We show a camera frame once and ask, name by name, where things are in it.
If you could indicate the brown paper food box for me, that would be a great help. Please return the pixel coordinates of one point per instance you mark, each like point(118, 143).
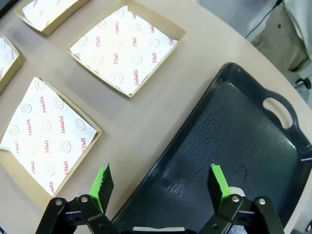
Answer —
point(17, 65)
point(61, 24)
point(165, 22)
point(19, 180)

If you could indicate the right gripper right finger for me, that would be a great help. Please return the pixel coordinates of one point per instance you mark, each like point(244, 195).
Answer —
point(217, 190)

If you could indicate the white printed liner paper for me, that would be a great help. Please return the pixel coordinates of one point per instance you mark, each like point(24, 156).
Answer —
point(6, 56)
point(44, 12)
point(122, 48)
point(44, 136)

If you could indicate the person in beige sweater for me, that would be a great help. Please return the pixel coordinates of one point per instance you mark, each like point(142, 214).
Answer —
point(278, 41)

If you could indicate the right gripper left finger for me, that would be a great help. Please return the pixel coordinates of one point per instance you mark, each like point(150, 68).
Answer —
point(102, 187)

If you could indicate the black chair caster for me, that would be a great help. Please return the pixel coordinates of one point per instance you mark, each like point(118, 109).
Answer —
point(306, 83)

